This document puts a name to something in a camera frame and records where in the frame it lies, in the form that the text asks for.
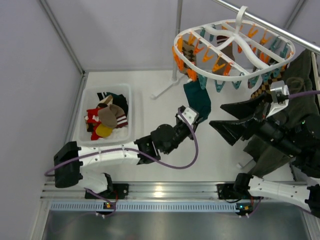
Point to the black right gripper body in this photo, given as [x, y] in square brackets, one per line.
[253, 119]

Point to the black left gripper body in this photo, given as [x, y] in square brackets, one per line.
[185, 125]

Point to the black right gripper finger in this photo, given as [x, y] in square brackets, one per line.
[243, 109]
[232, 130]

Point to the dark teal sock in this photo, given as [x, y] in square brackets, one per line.
[198, 99]

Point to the plain brown ribbed sock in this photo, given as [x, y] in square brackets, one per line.
[113, 116]

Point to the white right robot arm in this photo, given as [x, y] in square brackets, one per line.
[302, 142]

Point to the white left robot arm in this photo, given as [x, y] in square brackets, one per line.
[84, 166]

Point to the white oval clip hanger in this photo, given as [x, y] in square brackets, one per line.
[257, 50]

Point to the black socks pile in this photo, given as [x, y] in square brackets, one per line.
[118, 99]

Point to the orange brown argyle sock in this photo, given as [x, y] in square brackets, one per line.
[265, 86]

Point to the white drying rack stand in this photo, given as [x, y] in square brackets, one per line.
[174, 79]

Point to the plain tan hanging sock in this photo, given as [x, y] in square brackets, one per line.
[228, 50]

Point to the white plastic laundry basket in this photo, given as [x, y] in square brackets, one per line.
[89, 100]

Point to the beige brown argyle sock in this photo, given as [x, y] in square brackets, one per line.
[188, 52]

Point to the yellow red sock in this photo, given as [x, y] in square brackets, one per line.
[100, 131]

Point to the red white sock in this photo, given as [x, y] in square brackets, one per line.
[92, 116]

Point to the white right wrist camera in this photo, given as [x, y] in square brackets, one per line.
[279, 92]

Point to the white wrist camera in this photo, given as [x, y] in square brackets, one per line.
[279, 92]
[189, 114]

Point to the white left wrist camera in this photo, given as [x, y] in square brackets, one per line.
[189, 114]

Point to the dark green drawstring shorts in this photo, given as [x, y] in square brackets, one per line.
[299, 78]

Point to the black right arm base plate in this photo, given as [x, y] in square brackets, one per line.
[231, 193]

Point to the silver metal hanging rail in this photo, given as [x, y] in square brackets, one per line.
[298, 19]

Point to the aluminium mounting rail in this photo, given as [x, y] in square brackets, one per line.
[138, 190]

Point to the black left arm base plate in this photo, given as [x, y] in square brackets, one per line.
[119, 191]

